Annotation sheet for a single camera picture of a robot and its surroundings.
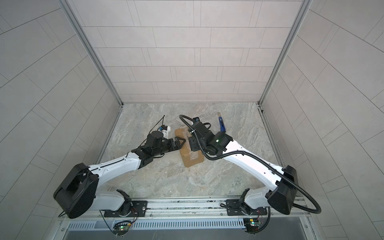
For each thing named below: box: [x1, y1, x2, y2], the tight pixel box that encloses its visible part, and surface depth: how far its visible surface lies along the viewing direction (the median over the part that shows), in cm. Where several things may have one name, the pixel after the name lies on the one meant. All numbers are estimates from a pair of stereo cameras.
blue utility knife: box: [217, 112, 226, 132], surface depth 106 cm
